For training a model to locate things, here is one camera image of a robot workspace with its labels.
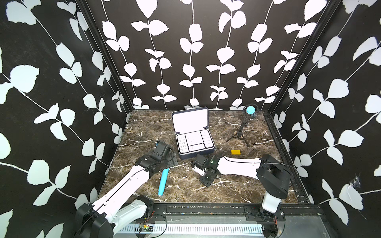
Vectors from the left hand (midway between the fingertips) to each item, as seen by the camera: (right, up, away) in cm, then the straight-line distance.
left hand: (171, 158), depth 82 cm
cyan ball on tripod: (+46, +28, +4) cm, 54 cm away
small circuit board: (-10, -32, -10) cm, 35 cm away
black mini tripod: (+43, +13, +14) cm, 47 cm away
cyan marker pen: (-5, -14, 0) cm, 14 cm away
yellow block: (+40, +1, +14) cm, 43 cm away
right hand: (+18, -13, +3) cm, 23 cm away
